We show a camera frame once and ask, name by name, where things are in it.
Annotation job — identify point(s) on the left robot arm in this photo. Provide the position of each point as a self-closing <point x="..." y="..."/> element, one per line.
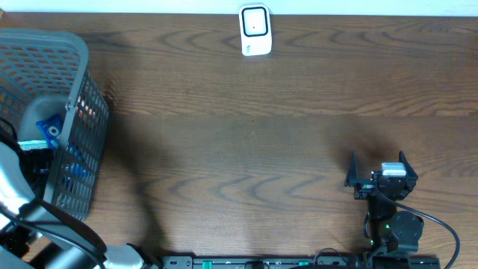
<point x="37" y="234"/>

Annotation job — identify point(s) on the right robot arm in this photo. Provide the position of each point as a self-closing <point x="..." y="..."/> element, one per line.
<point x="393" y="234"/>

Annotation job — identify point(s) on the grey plastic mesh basket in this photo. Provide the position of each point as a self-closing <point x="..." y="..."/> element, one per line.
<point x="45" y="74"/>

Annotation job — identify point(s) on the white mint tissue pack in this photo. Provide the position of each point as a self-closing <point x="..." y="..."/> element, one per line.
<point x="33" y="145"/>

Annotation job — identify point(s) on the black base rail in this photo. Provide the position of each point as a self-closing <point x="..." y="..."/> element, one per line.
<point x="325" y="260"/>

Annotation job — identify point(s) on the white barcode scanner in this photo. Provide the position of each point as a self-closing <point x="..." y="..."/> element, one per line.
<point x="255" y="30"/>

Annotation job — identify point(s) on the blue Oreo cookie pack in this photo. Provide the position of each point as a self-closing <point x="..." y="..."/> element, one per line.
<point x="51" y="130"/>

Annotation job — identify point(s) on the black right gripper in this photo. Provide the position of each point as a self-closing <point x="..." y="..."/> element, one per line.
<point x="363" y="187"/>

